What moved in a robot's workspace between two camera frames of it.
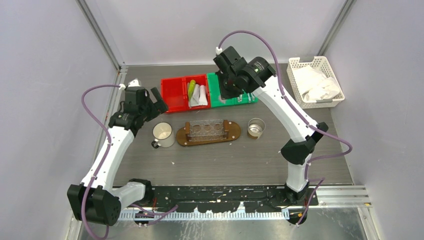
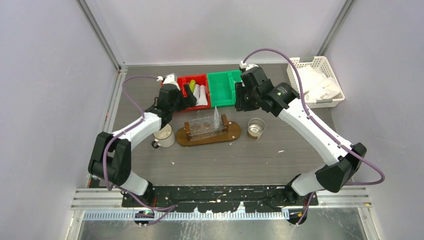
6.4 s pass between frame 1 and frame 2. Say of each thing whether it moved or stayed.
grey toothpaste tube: moved
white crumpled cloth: stayed
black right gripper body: moved
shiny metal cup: stayed
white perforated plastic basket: stayed
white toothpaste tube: stayed
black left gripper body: moved
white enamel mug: stayed
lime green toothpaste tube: stayed
